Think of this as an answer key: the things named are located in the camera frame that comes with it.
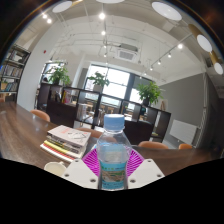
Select clear water bottle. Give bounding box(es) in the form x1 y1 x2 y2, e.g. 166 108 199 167
95 113 133 191

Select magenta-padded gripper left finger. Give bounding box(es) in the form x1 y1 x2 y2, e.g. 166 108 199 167
61 148 101 190

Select ceiling lights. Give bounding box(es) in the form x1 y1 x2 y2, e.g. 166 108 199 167
41 0 224 76

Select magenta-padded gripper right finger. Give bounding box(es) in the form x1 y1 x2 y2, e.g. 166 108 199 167
126 148 166 190

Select white board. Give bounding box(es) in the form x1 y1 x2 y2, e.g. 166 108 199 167
169 119 198 145

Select stack of books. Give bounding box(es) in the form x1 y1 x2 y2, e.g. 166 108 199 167
39 124 92 163

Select ceiling air conditioner unit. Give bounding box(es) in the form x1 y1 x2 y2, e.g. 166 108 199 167
115 43 139 62

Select tall dark bookshelf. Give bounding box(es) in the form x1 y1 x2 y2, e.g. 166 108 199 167
0 43 32 103

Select leafy green potted plant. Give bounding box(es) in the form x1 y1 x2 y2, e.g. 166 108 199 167
48 64 72 86
135 81 164 107
87 71 110 93

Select dark low shelf unit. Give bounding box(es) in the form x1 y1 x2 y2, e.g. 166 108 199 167
35 82 173 146

